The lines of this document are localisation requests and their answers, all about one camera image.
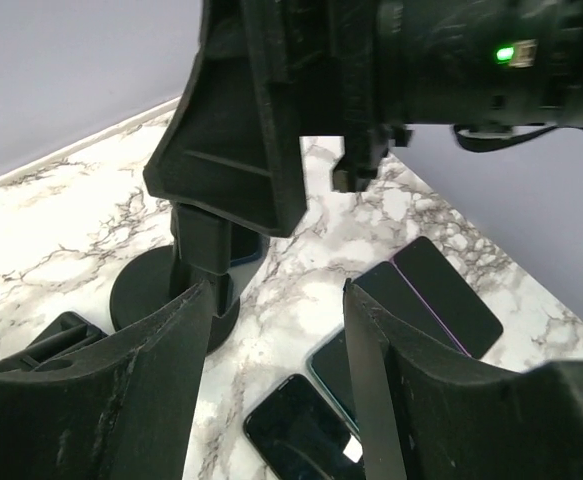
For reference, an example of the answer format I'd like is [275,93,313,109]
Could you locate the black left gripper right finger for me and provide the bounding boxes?
[343,283,583,479]

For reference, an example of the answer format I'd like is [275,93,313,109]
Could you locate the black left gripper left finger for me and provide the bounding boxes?
[0,283,214,479]

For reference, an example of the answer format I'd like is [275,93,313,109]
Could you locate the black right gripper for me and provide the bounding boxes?
[330,1,583,193]

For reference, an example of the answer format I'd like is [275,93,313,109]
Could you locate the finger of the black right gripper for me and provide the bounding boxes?
[142,0,310,239]

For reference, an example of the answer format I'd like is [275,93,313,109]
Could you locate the purple phone with dark screen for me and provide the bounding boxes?
[392,236,503,359]

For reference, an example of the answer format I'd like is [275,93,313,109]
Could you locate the teal phone with dark screen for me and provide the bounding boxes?
[307,328,359,435]

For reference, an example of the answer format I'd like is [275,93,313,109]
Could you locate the black phone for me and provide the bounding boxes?
[243,374,366,480]

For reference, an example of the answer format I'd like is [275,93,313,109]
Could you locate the black clamp stand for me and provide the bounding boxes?
[109,202,270,354]

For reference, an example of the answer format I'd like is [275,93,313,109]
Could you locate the blue phone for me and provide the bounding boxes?
[353,261,469,356]

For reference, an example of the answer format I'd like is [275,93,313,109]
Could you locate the black wedge phone stand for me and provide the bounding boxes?
[0,312,107,373]

